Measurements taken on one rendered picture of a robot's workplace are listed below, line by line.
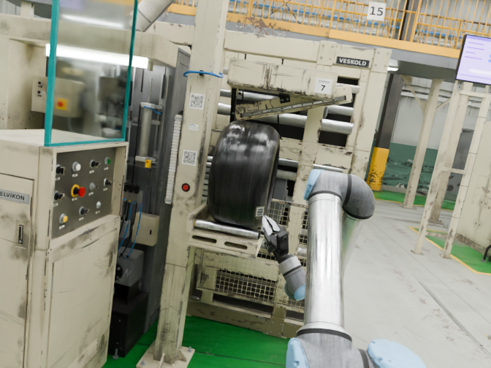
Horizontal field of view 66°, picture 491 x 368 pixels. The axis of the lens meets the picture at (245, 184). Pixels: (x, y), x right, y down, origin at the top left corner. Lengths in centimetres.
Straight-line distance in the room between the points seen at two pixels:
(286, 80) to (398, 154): 977
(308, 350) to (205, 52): 146
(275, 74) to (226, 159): 65
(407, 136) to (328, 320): 1097
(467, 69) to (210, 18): 414
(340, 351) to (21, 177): 118
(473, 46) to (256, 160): 431
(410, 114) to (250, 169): 1035
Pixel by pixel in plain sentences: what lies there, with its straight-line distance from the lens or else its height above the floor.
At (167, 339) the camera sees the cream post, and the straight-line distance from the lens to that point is 236.
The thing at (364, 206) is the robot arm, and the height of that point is 123.
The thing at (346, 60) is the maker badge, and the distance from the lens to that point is 250.
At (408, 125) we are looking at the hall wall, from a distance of 1190.
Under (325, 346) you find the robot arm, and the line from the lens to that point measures 105.
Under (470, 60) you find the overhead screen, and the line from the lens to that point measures 565.
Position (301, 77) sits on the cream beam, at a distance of 217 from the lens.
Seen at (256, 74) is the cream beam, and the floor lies 171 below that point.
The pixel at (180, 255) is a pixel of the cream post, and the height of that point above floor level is 68.
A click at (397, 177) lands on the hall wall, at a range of 1187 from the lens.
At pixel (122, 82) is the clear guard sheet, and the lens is 185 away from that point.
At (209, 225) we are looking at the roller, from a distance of 194.
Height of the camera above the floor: 147
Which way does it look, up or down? 10 degrees down
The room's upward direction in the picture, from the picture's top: 9 degrees clockwise
